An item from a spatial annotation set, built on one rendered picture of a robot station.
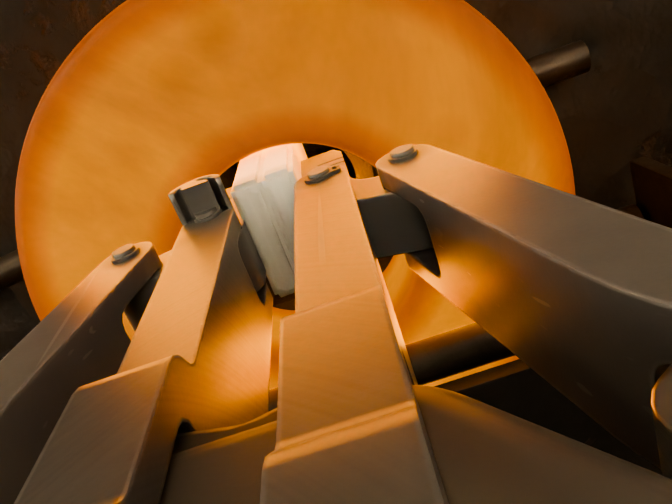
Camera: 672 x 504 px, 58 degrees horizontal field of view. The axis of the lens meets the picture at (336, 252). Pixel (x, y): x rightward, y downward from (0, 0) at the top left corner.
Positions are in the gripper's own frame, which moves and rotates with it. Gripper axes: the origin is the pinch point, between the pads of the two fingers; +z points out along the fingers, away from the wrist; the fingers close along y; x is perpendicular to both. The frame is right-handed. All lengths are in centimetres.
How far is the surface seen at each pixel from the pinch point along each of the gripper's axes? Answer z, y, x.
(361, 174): 9.9, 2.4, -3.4
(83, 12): 7.3, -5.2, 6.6
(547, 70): 5.5, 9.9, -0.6
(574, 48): 5.7, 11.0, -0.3
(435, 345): -2.7, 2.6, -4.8
